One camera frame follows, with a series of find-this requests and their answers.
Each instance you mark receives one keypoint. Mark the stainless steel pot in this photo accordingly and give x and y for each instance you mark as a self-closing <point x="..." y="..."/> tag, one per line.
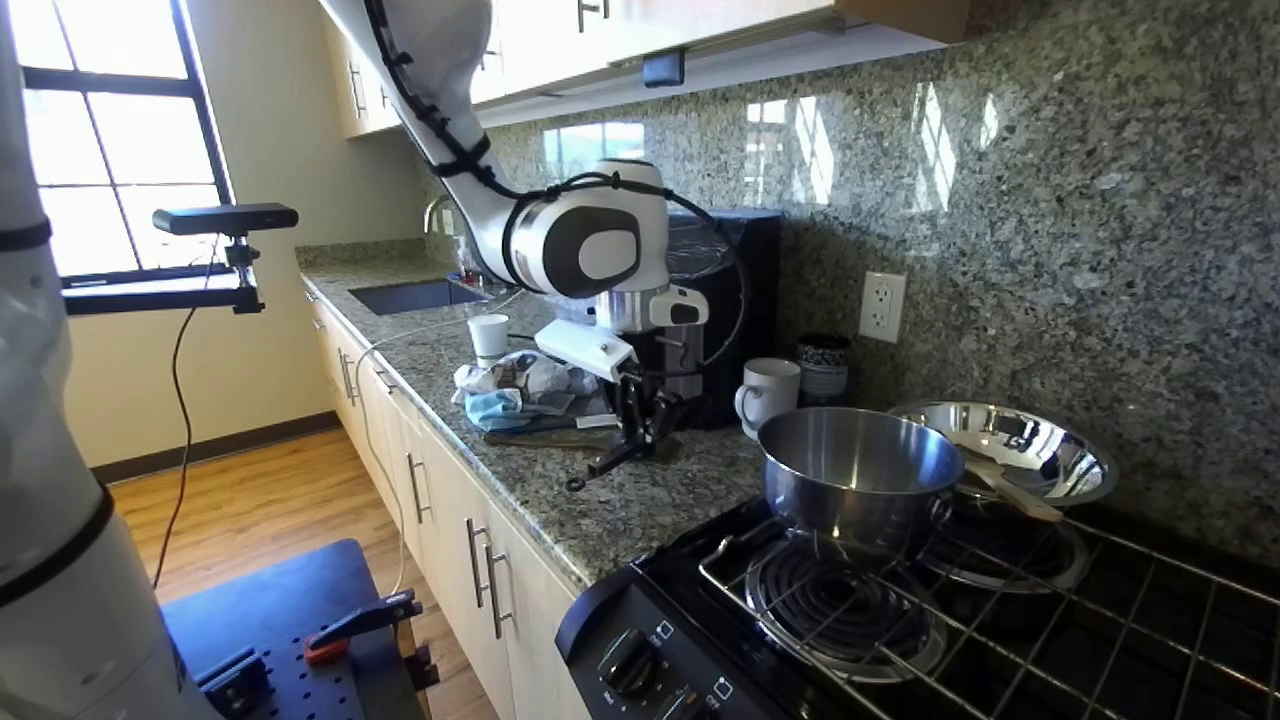
<point x="854" y="500"/>

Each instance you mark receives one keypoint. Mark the metal faucet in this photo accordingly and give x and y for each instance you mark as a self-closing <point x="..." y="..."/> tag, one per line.
<point x="432" y="212"/>

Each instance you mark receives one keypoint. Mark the small white cup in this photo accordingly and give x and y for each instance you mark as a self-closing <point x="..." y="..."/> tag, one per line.
<point x="489" y="339"/>

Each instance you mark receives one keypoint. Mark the black coffee maker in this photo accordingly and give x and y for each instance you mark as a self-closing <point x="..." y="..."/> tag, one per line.
<point x="744" y="306"/>

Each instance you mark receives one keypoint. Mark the window with dark frame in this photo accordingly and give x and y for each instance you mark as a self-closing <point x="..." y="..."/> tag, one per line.
<point x="121" y="133"/>

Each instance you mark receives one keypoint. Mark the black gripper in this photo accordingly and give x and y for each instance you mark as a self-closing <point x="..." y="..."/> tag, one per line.
<point x="670" y="357"/>

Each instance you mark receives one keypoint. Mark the black under-cabinet device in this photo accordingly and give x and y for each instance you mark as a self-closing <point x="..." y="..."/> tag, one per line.
<point x="667" y="68"/>

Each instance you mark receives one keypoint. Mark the black camera stand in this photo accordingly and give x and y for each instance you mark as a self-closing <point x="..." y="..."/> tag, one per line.
<point x="161" y="290"/>

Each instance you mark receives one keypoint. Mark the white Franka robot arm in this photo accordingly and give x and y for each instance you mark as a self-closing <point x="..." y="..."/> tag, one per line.
<point x="534" y="247"/>

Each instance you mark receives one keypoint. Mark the black stereo camera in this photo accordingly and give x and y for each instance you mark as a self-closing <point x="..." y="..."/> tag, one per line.
<point x="224" y="217"/>

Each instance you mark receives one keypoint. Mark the white wall outlet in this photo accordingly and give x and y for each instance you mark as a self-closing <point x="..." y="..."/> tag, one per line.
<point x="882" y="306"/>

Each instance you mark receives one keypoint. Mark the kitchen sink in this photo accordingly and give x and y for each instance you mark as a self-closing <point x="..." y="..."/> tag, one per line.
<point x="413" y="298"/>

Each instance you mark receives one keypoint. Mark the cream cabinet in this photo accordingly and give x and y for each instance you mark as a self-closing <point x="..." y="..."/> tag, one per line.
<point x="446" y="483"/>
<point x="744" y="21"/>

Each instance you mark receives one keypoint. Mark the white ceramic mug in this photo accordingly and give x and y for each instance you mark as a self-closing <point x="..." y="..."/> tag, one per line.
<point x="771" y="388"/>

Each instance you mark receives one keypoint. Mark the cream upper cabinet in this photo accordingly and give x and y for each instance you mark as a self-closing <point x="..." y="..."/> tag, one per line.
<point x="744" y="21"/>

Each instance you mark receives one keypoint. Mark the black electric stove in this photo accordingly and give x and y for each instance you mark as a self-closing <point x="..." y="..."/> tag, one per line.
<point x="667" y="627"/>

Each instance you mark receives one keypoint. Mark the dark round canister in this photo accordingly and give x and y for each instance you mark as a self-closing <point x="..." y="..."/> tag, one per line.
<point x="824" y="364"/>

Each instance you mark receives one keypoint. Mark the blue robot base platform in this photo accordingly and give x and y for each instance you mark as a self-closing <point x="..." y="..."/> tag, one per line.
<point x="264" y="602"/>

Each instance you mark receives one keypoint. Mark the shiny steel bowl pan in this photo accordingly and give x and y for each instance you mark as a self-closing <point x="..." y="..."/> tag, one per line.
<point x="1025" y="444"/>

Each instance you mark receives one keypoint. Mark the cream lower cabinet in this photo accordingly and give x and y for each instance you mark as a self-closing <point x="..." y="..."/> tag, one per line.
<point x="446" y="483"/>

